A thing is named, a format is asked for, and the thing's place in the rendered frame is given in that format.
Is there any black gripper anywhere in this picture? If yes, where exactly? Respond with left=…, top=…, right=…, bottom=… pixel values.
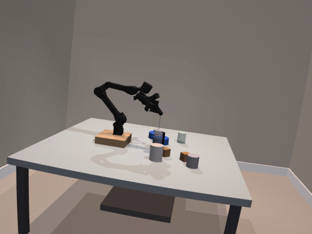
left=141, top=96, right=161, bottom=114

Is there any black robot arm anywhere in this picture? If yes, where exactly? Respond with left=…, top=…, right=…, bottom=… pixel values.
left=94, top=82, right=160, bottom=136

